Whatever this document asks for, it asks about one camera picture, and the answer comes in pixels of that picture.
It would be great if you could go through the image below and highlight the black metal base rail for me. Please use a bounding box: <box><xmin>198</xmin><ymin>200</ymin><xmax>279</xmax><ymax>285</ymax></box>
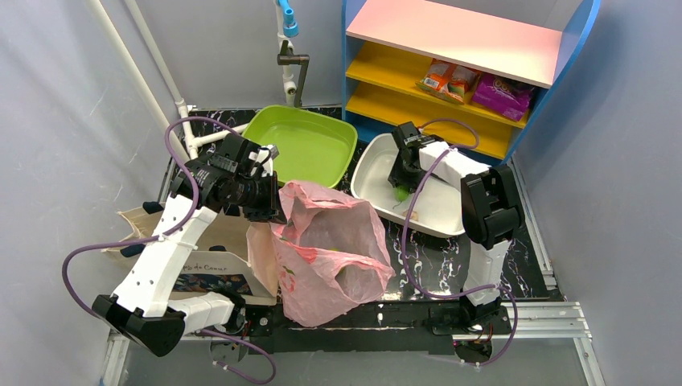
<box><xmin>212</xmin><ymin>298</ymin><xmax>593</xmax><ymax>368</ymax></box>

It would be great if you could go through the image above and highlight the pink plastic grocery bag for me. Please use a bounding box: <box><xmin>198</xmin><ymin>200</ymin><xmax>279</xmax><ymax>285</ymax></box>
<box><xmin>246</xmin><ymin>180</ymin><xmax>395</xmax><ymax>327</ymax></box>

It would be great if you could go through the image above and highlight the green plastic tray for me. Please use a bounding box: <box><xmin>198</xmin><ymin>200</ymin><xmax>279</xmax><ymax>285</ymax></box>
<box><xmin>242</xmin><ymin>105</ymin><xmax>358</xmax><ymax>188</ymax></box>

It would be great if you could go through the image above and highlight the small beige food piece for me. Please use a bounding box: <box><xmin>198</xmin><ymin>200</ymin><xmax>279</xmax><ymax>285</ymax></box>
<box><xmin>402</xmin><ymin>210</ymin><xmax>419</xmax><ymax>221</ymax></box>

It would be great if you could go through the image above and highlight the orange snack packet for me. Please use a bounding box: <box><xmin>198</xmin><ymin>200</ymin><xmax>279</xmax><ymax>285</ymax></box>
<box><xmin>415</xmin><ymin>59</ymin><xmax>481</xmax><ymax>105</ymax></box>

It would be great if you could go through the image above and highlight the cream canvas tote bag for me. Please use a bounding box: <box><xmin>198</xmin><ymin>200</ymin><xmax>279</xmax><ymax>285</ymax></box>
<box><xmin>101</xmin><ymin>202</ymin><xmax>277</xmax><ymax>306</ymax></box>

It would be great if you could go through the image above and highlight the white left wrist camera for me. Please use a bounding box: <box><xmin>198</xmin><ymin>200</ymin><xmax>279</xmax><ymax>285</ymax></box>
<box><xmin>249</xmin><ymin>145</ymin><xmax>279</xmax><ymax>178</ymax></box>

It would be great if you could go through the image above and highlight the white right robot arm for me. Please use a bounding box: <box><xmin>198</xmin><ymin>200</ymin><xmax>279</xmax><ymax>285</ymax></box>
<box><xmin>388</xmin><ymin>121</ymin><xmax>525</xmax><ymax>326</ymax></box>

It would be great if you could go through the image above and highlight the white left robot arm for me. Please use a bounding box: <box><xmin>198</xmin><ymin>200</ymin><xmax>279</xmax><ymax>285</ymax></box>
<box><xmin>92</xmin><ymin>134</ymin><xmax>286</xmax><ymax>357</ymax></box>

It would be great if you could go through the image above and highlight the metal faucet bracket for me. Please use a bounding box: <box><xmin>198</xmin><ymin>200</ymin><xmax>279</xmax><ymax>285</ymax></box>
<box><xmin>277</xmin><ymin>39</ymin><xmax>310</xmax><ymax>108</ymax></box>

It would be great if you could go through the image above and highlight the white plastic tray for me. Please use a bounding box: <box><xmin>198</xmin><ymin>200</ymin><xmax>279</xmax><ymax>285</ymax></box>
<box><xmin>351</xmin><ymin>133</ymin><xmax>465</xmax><ymax>238</ymax></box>

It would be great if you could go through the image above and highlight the purple snack packet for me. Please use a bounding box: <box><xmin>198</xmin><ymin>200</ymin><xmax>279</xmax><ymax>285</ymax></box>
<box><xmin>471</xmin><ymin>73</ymin><xmax>536</xmax><ymax>121</ymax></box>

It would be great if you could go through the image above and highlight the blue yellow pink shelf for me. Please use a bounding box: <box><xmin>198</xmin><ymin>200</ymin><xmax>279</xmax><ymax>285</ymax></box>
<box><xmin>342</xmin><ymin>1</ymin><xmax>600</xmax><ymax>164</ymax></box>

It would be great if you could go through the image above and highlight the white pvc pipe frame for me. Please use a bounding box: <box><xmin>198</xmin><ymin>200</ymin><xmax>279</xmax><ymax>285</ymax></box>
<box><xmin>84</xmin><ymin>0</ymin><xmax>252</xmax><ymax>166</ymax></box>

